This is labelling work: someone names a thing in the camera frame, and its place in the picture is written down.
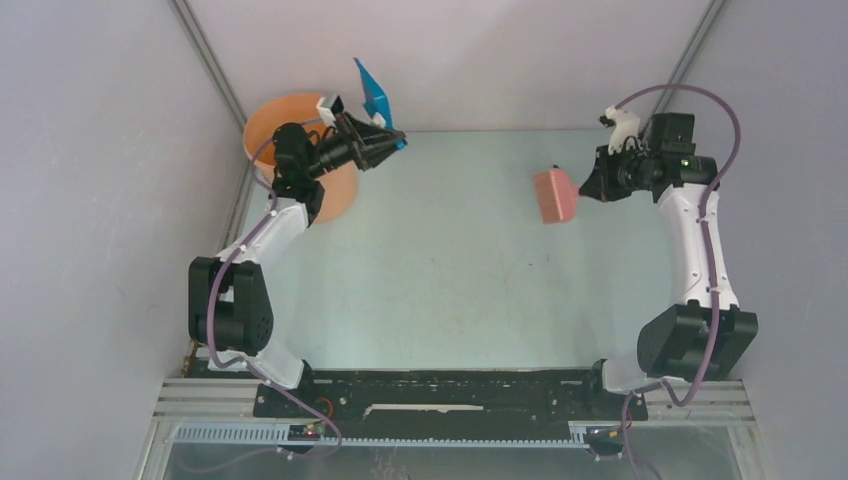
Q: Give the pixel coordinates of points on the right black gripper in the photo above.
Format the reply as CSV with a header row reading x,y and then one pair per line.
x,y
601,185

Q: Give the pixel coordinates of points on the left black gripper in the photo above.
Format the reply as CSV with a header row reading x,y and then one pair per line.
x,y
368,146

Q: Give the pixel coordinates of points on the pink hand brush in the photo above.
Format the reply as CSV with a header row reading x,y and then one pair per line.
x,y
556,195

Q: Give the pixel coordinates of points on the blue plastic dustpan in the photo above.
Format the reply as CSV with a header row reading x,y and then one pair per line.
x,y
376,102

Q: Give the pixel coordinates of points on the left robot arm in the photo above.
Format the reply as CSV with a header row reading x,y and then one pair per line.
x,y
229,307

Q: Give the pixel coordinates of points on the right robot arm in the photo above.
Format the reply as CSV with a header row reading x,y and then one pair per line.
x,y
704,332

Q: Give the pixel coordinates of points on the orange plastic bucket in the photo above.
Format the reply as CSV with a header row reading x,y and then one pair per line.
x,y
340,186

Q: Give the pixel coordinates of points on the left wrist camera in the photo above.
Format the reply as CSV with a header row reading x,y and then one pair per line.
x,y
329,107

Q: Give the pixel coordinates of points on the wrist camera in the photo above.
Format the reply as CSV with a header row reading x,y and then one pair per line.
x,y
329,107
624,124

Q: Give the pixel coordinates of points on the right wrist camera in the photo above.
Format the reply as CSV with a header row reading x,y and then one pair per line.
x,y
624,124

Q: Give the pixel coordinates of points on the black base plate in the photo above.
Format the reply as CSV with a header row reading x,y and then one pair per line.
x,y
442,407

